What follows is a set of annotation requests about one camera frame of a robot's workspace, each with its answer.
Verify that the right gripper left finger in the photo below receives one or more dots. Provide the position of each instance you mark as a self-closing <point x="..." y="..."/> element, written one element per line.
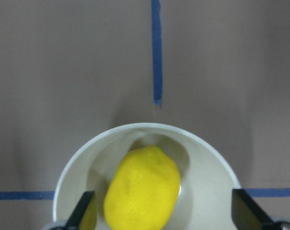
<point x="83" y="217"/>

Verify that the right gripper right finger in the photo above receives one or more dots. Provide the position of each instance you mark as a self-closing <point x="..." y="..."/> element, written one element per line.
<point x="246" y="214"/>

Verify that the white ceramic bowl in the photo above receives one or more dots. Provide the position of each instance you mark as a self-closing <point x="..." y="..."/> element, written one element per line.
<point x="207" y="180"/>

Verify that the yellow lemon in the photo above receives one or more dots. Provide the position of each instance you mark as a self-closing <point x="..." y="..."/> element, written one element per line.
<point x="143" y="192"/>

